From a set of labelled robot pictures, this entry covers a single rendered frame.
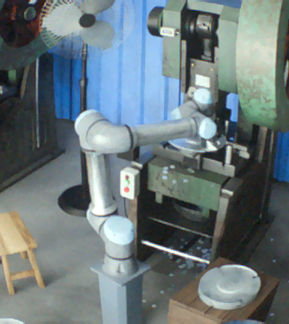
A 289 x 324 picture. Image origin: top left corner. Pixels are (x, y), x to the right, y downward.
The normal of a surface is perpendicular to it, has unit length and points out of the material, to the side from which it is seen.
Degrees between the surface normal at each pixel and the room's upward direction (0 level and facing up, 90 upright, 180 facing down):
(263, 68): 92
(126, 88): 90
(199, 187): 90
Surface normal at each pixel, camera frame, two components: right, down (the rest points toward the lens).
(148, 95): -0.52, 0.39
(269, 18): -0.44, -0.08
